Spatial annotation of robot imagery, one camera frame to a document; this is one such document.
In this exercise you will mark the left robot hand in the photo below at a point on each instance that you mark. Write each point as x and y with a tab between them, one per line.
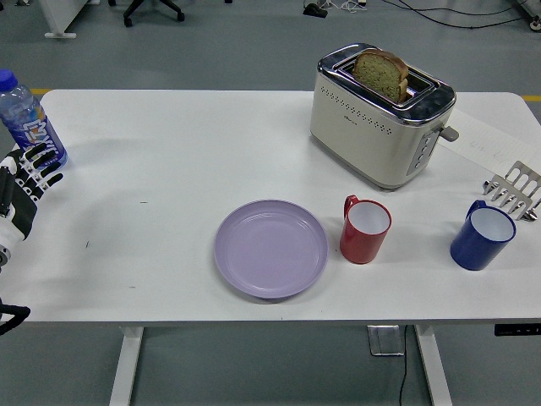
21	211

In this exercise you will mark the purple plate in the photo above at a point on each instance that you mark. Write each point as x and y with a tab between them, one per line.
270	249

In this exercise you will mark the blue label drink bottle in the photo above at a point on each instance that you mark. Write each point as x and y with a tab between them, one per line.
25	118

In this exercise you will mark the white table leg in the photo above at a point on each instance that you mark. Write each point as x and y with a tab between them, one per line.
127	368
433	368

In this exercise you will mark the white desk leg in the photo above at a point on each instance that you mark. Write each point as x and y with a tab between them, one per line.
59	23

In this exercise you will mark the black office chair base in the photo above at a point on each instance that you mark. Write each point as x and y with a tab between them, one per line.
141	6

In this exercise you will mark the red mug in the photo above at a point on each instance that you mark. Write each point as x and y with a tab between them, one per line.
359	245

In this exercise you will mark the cream and chrome toaster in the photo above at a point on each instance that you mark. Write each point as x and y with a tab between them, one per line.
367	144

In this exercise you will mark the black floor adapter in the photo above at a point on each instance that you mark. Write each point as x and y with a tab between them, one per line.
315	10

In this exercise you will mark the brown bread slice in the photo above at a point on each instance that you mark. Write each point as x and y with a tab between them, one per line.
378	76

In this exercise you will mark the silver floor socket box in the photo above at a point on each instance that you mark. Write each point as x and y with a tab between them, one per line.
385	340

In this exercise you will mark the blue mug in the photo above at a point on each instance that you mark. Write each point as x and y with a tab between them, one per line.
471	249

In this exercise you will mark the white paper sheet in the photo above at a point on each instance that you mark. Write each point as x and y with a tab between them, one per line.
477	139

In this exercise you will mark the silver metal toast rack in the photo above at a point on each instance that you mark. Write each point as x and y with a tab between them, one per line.
517	177

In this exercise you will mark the black table control panel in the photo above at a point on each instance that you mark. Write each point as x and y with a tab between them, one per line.
517	330

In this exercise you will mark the black caster wheel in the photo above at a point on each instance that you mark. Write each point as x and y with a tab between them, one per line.
535	23

